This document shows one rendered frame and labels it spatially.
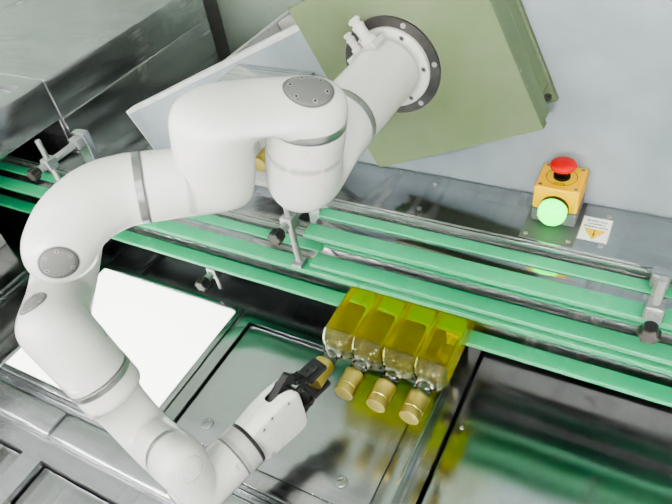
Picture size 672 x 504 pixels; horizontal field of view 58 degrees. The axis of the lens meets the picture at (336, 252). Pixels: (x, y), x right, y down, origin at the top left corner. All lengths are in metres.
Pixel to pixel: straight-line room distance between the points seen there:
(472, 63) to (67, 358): 0.66
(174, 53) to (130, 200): 1.38
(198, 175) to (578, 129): 0.61
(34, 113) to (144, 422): 0.99
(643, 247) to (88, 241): 0.79
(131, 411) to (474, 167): 0.69
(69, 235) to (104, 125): 1.20
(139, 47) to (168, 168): 1.26
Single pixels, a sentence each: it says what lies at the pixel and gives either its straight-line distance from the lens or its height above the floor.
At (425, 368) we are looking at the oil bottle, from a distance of 1.01.
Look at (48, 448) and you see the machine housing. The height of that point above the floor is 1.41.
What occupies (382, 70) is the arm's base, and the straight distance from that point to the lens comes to 0.88.
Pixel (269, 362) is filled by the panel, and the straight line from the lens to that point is 1.25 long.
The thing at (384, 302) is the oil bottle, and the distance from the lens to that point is 1.10.
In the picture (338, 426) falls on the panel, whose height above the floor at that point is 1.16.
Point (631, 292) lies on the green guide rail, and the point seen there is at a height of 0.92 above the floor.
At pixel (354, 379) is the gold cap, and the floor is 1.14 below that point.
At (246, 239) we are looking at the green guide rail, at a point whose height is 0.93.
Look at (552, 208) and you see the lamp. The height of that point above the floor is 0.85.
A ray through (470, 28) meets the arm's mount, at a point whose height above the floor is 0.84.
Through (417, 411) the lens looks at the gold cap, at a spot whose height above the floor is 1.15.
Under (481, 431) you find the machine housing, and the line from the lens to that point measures 1.17.
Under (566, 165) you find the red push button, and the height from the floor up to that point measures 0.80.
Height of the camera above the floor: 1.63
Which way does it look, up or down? 38 degrees down
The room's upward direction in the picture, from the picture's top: 144 degrees counter-clockwise
